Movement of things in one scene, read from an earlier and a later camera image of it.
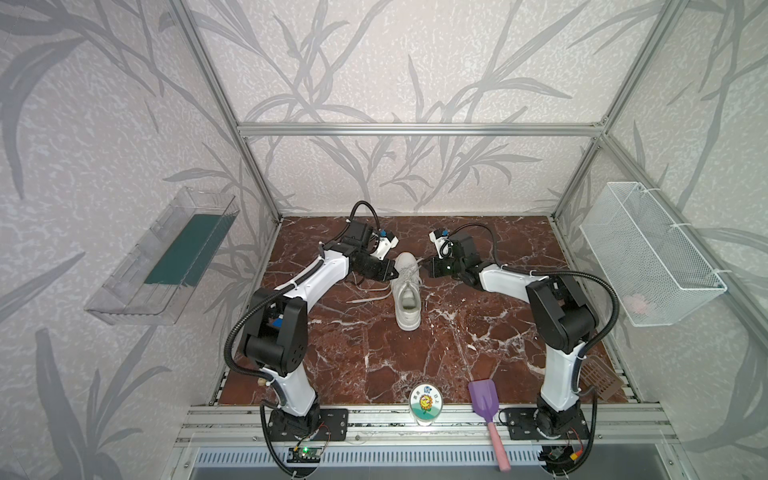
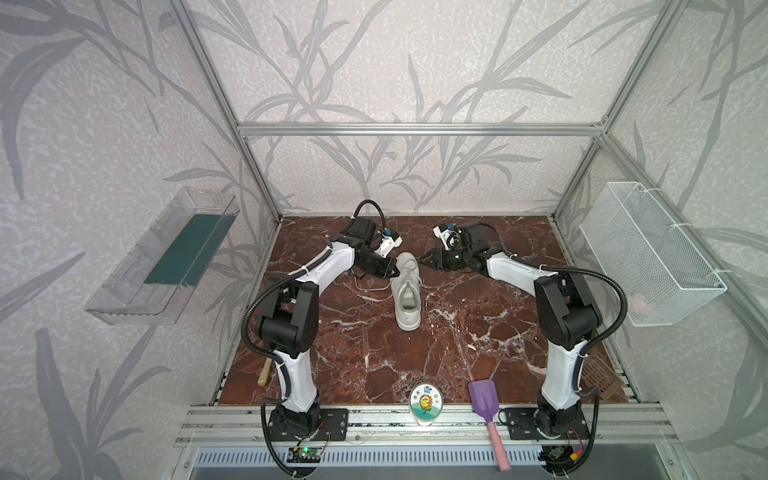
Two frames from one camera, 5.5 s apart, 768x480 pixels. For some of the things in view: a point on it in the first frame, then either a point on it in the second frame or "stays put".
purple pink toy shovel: (486, 401) stays put
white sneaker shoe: (407, 291) stays put
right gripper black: (433, 266) -> (447, 258)
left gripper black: (383, 267) stays put
